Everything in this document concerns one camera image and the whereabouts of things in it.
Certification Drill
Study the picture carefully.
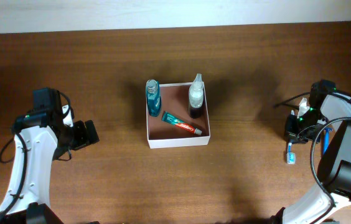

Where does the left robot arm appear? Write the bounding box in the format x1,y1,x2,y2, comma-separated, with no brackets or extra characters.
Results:
0,88,100,223

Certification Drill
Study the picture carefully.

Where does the blue disposable razor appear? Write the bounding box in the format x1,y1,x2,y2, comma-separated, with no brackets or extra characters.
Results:
322,128,333,155

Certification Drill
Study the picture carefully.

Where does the blue white toothbrush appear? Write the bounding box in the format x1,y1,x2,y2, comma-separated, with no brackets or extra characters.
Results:
286,142,296,164

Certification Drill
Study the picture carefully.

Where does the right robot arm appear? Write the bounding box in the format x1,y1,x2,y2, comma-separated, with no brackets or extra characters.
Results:
269,80,351,224

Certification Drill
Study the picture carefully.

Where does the green toothpaste tube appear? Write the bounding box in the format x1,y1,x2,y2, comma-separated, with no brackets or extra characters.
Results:
162,111,202,136

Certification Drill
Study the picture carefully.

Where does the teal mouthwash bottle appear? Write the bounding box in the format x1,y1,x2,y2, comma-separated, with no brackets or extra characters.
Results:
146,80,161,117

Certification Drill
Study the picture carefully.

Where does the clear spray bottle dark liquid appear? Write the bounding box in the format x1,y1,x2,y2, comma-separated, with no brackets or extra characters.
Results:
189,73,204,119

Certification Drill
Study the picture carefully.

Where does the white cardboard box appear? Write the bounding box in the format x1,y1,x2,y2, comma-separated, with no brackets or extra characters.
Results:
146,83,211,149

